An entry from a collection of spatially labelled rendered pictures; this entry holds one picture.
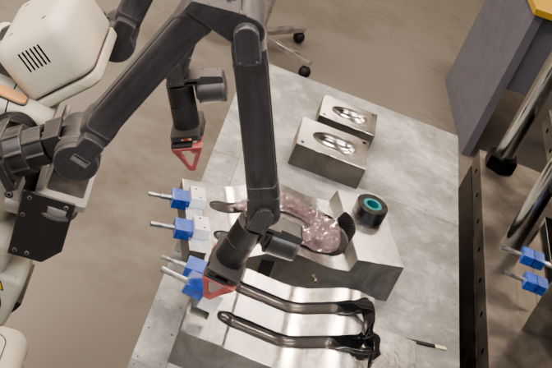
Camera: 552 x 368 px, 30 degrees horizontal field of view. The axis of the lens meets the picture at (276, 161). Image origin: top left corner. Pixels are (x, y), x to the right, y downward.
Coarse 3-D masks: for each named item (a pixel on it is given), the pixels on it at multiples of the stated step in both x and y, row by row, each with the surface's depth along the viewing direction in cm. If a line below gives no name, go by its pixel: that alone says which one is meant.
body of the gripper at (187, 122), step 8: (192, 104) 220; (176, 112) 220; (184, 112) 220; (192, 112) 221; (200, 112) 228; (176, 120) 222; (184, 120) 221; (192, 120) 222; (200, 120) 225; (176, 128) 223; (184, 128) 222; (192, 128) 223; (200, 128) 223; (176, 136) 221; (184, 136) 221; (192, 136) 221
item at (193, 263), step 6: (162, 258) 215; (168, 258) 215; (192, 258) 216; (198, 258) 217; (180, 264) 215; (186, 264) 214; (192, 264) 214; (198, 264) 215; (204, 264) 216; (186, 270) 214; (198, 270) 214; (186, 276) 214
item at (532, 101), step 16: (544, 64) 300; (544, 80) 300; (528, 96) 305; (544, 96) 302; (528, 112) 306; (512, 128) 310; (528, 128) 309; (512, 144) 312; (496, 160) 315; (512, 160) 316
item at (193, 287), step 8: (168, 272) 200; (176, 272) 200; (192, 272) 201; (184, 280) 200; (192, 280) 200; (200, 280) 201; (184, 288) 199; (192, 288) 199; (200, 288) 199; (216, 288) 199; (192, 296) 200; (200, 296) 199; (200, 304) 200; (208, 304) 200; (216, 304) 200
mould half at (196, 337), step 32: (288, 288) 222; (320, 288) 222; (192, 320) 203; (256, 320) 210; (288, 320) 213; (320, 320) 213; (352, 320) 212; (192, 352) 202; (224, 352) 201; (256, 352) 203; (288, 352) 205; (320, 352) 204; (352, 352) 204; (384, 352) 219
